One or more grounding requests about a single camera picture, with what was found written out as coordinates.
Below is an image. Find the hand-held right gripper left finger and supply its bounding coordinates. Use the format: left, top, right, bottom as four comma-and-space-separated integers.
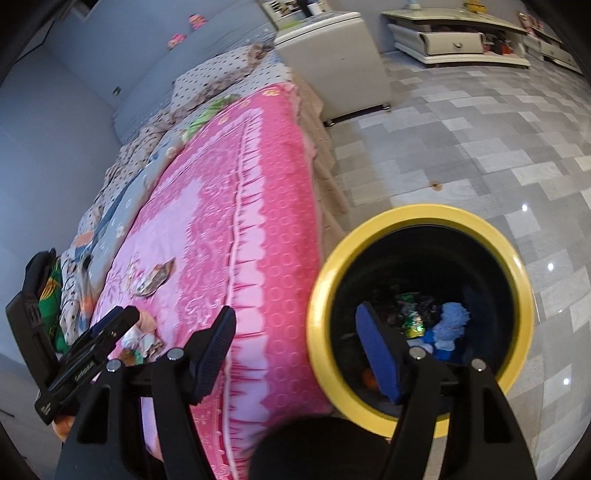
55, 305, 238, 480

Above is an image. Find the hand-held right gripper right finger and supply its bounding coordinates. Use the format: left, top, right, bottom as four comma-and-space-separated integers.
355, 301, 539, 480

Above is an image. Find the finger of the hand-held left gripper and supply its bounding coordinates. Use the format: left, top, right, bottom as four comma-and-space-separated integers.
60, 305, 140, 370

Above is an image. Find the green foil wrapper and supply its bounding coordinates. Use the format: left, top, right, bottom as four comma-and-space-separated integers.
396, 293, 428, 341

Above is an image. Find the lilac fluffy cloth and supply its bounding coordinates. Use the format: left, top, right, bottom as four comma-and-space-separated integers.
418, 302, 472, 365

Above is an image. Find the yellow-rimmed black trash bin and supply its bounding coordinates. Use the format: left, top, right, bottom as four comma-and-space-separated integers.
306, 204, 536, 439

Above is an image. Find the green printed cloth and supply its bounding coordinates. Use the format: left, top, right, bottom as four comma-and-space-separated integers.
39, 258, 70, 354

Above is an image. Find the grey flowered quilt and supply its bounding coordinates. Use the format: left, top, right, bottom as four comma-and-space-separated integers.
88, 124, 186, 287

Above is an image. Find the beige bed skirt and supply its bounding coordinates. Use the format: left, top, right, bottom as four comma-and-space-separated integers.
294, 88, 352, 241

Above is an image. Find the green patterned cloth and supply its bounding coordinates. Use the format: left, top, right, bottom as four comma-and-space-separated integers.
182, 98, 237, 142

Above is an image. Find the polka-dot pillow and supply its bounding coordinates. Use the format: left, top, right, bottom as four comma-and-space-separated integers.
171, 45, 274, 114

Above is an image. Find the white nightstand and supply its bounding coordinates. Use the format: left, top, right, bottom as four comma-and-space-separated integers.
261, 0, 394, 128

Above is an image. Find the cream TV cabinet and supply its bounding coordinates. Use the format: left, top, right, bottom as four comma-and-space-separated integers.
380, 8, 532, 70

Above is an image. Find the cream side cabinet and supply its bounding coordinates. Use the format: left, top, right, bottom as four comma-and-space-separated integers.
522, 28, 583, 75

